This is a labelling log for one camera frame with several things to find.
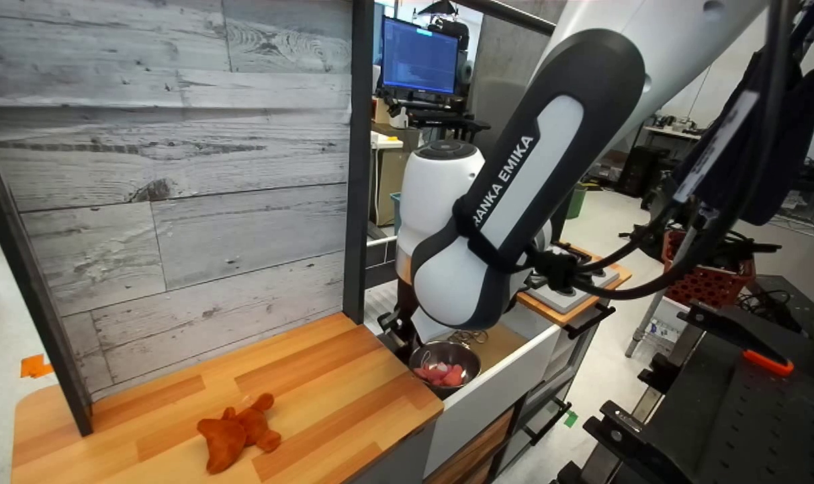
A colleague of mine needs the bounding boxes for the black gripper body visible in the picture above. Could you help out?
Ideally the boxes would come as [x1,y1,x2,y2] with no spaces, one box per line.
[375,302,426,350]

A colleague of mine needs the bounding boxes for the pink soft toy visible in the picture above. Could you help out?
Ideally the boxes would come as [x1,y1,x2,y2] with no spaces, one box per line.
[415,357,469,392]

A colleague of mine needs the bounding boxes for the orange bear soft toy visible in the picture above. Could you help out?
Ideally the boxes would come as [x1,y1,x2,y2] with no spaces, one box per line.
[192,390,285,478]

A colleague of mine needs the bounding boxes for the wooden butcher block counter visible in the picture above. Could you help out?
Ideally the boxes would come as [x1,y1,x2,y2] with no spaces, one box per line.
[11,310,446,484]

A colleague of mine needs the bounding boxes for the white toy sink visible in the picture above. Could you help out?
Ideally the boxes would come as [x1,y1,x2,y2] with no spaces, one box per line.
[359,286,603,482]

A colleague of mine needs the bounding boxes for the open white drawer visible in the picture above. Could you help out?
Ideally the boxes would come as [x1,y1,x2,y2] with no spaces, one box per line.
[355,303,622,484]

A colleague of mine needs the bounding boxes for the white cylindrical bin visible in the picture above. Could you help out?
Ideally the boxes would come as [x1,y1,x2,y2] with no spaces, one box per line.
[392,140,489,263]

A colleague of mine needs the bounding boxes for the grey toy stove plate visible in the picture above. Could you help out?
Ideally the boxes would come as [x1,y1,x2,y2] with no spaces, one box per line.
[523,263,625,318]

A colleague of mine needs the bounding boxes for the toy kitchen stove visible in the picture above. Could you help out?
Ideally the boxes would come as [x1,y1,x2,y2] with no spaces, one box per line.
[512,244,637,331]

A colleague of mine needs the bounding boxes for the green waste bin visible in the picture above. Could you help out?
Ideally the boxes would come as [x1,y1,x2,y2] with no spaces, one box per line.
[560,181,591,222]

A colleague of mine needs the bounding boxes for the blue monitor screen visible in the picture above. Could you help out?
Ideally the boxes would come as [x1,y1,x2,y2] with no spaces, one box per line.
[375,13,462,105]

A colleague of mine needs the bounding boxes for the red plastic crate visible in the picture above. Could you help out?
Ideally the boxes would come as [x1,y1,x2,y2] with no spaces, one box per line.
[656,222,759,311]

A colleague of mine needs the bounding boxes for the grey wood backdrop panel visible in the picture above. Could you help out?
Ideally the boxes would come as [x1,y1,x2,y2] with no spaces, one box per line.
[0,0,355,399]

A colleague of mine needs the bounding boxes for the black pegboard table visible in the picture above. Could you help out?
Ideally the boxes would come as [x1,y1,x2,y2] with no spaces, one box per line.
[550,292,814,484]

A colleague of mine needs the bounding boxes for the orange tape piece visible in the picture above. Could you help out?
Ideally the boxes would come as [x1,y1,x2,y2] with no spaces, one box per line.
[15,352,55,382]

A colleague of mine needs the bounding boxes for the black metal kitchen frame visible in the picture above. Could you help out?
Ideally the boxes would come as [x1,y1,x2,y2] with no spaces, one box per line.
[339,0,560,329]

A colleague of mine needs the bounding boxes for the orange handled clamp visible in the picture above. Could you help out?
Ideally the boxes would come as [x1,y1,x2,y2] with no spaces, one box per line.
[738,343,797,382]

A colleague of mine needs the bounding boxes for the black backdrop support post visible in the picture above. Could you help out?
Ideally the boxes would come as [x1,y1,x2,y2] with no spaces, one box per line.
[0,118,97,438]

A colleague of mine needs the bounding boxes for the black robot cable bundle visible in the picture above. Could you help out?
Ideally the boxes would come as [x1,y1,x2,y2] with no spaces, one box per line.
[523,0,814,303]

